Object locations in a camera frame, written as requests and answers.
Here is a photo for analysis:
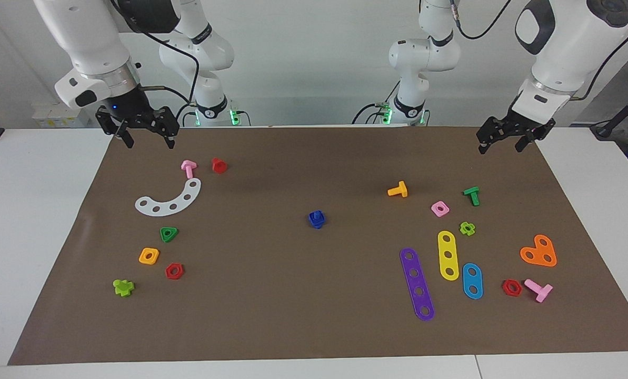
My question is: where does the white curved perforated strip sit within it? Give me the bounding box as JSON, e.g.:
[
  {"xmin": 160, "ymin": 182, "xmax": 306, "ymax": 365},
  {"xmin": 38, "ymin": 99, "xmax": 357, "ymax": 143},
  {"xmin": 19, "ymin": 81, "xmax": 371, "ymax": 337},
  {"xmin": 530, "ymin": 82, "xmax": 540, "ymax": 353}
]
[{"xmin": 135, "ymin": 178, "xmax": 202, "ymax": 217}]

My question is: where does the white power box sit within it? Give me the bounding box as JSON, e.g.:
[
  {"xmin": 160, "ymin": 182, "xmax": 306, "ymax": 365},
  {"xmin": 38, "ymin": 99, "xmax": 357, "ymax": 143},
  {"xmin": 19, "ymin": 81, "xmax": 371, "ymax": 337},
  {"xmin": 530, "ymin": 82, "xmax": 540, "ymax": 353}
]
[{"xmin": 32, "ymin": 103, "xmax": 91, "ymax": 128}]

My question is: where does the black stand leg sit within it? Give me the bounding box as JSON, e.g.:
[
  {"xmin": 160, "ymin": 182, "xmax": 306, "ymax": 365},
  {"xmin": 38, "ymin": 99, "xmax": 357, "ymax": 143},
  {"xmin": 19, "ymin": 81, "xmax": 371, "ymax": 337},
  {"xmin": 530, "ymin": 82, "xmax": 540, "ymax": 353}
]
[{"xmin": 590, "ymin": 84, "xmax": 628, "ymax": 140}]

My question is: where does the orange heart-shaped plate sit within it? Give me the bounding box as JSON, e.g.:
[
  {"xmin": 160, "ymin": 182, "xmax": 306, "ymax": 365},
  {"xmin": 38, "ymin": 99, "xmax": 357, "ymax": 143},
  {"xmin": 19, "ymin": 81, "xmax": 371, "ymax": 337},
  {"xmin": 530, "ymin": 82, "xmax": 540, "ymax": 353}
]
[{"xmin": 520, "ymin": 234, "xmax": 557, "ymax": 267}]

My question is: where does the yellow three-hole strip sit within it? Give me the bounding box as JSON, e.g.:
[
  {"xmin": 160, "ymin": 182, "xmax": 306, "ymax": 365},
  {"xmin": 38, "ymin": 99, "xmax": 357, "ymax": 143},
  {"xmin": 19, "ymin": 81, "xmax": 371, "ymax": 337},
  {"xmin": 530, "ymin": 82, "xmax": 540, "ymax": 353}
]
[{"xmin": 437, "ymin": 231, "xmax": 460, "ymax": 281}]

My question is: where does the blue two-hole strip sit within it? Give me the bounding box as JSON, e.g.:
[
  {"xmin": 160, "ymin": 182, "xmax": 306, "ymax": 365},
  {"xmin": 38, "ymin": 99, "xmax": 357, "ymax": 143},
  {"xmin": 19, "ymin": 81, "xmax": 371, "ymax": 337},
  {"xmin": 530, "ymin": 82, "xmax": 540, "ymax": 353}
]
[{"xmin": 462, "ymin": 263, "xmax": 484, "ymax": 300}]

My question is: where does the purple four-hole strip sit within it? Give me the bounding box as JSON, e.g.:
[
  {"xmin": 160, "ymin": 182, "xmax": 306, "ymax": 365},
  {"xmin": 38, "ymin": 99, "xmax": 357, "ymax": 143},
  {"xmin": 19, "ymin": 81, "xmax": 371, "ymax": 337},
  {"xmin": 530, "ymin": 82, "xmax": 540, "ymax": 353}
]
[{"xmin": 400, "ymin": 247, "xmax": 435, "ymax": 322}]

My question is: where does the brown table mat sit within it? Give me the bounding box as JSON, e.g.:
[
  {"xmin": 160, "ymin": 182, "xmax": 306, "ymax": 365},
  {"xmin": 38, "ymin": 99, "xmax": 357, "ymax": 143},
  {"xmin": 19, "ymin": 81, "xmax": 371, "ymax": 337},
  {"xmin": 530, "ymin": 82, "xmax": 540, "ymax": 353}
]
[{"xmin": 7, "ymin": 126, "xmax": 628, "ymax": 365}]

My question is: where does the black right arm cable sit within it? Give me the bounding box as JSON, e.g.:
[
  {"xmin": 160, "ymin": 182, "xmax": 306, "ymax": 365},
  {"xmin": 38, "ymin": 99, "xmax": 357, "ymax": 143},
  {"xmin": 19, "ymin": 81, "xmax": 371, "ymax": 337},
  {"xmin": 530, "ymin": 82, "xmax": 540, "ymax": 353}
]
[{"xmin": 111, "ymin": 0, "xmax": 200, "ymax": 106}]

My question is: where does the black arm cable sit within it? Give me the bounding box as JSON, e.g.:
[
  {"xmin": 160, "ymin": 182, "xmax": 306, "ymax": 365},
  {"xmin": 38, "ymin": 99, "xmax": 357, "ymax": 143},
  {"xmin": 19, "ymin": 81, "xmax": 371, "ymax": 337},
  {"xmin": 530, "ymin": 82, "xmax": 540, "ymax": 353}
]
[
  {"xmin": 111, "ymin": 0, "xmax": 200, "ymax": 106},
  {"xmin": 449, "ymin": 0, "xmax": 628, "ymax": 101}
]

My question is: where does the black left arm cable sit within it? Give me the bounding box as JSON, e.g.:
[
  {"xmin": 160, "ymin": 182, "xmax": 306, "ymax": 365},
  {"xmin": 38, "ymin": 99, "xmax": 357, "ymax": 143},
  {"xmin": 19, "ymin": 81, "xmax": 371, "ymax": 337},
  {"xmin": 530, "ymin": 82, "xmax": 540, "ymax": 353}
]
[{"xmin": 449, "ymin": 0, "xmax": 628, "ymax": 101}]

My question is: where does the black base cable bundle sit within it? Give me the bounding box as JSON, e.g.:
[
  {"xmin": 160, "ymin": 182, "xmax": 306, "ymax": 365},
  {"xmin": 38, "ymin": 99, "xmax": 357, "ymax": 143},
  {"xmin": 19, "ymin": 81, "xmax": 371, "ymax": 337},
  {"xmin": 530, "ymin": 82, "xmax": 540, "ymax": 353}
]
[{"xmin": 352, "ymin": 79, "xmax": 400, "ymax": 125}]

